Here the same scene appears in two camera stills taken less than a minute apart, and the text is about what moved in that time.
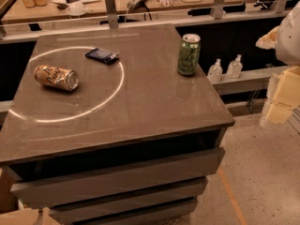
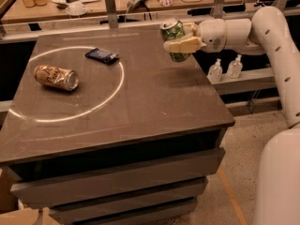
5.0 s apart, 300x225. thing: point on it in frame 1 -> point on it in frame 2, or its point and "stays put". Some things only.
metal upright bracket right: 218,2 stays put
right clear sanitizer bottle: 234,67 stays put
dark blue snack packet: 102,55 stays put
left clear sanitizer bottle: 215,71 stays put
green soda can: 188,53 -> 173,28
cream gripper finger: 268,41 -> 213,33
